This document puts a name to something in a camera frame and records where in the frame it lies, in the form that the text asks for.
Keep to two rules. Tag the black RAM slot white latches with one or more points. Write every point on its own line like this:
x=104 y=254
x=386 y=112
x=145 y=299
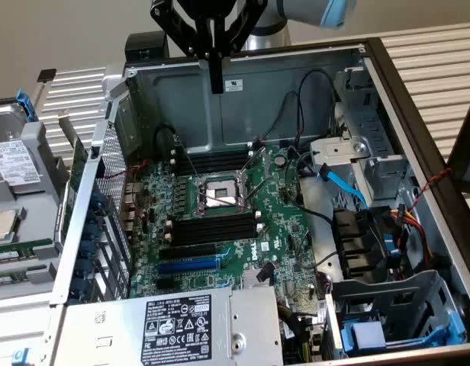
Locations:
x=216 y=163
x=212 y=225
x=216 y=153

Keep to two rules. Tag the blue plastic disk bracket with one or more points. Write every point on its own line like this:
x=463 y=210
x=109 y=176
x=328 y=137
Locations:
x=27 y=106

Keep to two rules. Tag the green graphics card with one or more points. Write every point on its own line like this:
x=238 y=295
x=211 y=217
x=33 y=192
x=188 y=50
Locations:
x=76 y=171

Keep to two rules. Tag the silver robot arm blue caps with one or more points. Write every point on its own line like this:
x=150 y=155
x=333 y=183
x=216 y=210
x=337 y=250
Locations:
x=273 y=36

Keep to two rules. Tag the metal post black cap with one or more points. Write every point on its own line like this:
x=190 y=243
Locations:
x=47 y=75

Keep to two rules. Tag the green motherboard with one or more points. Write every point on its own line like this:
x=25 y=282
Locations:
x=288 y=244

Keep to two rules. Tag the dark brown board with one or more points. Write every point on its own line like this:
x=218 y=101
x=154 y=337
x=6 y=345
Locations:
x=467 y=152

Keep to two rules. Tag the round coin cell battery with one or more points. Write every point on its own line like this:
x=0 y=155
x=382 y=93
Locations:
x=282 y=160

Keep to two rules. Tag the grey parts rack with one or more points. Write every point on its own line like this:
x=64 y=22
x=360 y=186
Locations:
x=36 y=225

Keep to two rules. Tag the blue expansion slot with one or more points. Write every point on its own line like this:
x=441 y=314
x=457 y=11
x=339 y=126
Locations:
x=187 y=265

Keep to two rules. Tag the green RAM stick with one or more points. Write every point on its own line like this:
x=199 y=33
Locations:
x=21 y=246
x=13 y=276

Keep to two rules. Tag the disk bay blue rails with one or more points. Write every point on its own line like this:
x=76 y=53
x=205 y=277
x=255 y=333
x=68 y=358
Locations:
x=372 y=297

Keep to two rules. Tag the black fan shroud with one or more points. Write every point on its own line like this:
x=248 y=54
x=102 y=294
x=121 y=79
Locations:
x=353 y=236

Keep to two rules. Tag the silver hard disk white label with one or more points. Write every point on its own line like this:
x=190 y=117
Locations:
x=13 y=164

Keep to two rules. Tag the silver power supply black label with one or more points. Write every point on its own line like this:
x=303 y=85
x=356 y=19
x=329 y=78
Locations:
x=124 y=328

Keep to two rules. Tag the silver socket cover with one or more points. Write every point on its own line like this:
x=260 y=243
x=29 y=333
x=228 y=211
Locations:
x=242 y=190

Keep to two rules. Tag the silver drive cage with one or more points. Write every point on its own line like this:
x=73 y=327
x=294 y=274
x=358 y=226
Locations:
x=376 y=171

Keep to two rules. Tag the silver locking lever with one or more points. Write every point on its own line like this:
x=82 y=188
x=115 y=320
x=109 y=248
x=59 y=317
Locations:
x=219 y=200
x=186 y=155

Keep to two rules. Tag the long black expansion slot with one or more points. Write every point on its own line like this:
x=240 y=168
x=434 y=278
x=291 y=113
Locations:
x=187 y=251

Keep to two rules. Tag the short black expansion slot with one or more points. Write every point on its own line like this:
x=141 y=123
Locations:
x=165 y=283

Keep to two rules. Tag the black box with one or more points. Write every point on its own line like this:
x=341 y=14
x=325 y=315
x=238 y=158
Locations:
x=143 y=45

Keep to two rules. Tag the RAM memory stick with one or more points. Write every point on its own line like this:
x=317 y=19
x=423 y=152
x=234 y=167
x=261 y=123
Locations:
x=212 y=238

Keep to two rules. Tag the silver CPU chip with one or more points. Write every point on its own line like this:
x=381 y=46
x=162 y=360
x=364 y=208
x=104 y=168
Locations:
x=2 y=225

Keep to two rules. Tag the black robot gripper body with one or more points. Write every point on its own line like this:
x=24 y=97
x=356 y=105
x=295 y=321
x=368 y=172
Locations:
x=208 y=7

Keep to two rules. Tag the grey metal PC case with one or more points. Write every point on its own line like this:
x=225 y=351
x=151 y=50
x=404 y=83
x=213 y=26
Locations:
x=258 y=114

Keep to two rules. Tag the CPU socket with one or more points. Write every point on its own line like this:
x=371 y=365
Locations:
x=219 y=188

